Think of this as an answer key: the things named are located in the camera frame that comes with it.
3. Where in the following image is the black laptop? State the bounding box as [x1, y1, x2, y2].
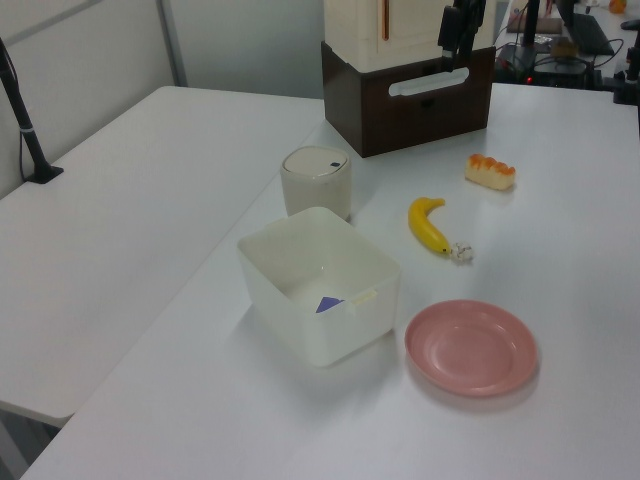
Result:
[557, 0, 617, 57]

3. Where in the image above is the beige round trash can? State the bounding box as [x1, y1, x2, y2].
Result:
[279, 145, 353, 222]

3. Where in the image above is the purple paper scrap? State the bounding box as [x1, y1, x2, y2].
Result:
[313, 295, 347, 317]

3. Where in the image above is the black clamp fixture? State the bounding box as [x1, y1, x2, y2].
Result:
[612, 47, 640, 106]

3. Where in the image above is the yellow toy banana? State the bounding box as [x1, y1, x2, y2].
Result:
[407, 196, 451, 258]

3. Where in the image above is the black electronic device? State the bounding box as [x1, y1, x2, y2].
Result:
[499, 43, 594, 87]

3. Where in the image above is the black camera stand pole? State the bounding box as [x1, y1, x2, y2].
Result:
[0, 37, 65, 186]

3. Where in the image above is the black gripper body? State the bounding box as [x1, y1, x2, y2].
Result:
[437, 4, 465, 53]

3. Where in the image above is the pink plastic plate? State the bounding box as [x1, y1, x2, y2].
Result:
[404, 298, 541, 400]

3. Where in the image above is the black monitor stand post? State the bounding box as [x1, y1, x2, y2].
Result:
[519, 0, 542, 47]

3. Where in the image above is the dark brown drawer box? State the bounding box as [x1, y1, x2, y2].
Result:
[320, 40, 496, 159]

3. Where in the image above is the toy bread with orange glaze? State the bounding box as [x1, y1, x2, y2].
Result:
[464, 153, 517, 193]

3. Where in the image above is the white plastic storage bin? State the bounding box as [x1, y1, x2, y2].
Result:
[236, 206, 402, 370]

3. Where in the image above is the cream plastic storage box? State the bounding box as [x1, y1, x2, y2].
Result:
[323, 0, 497, 71]

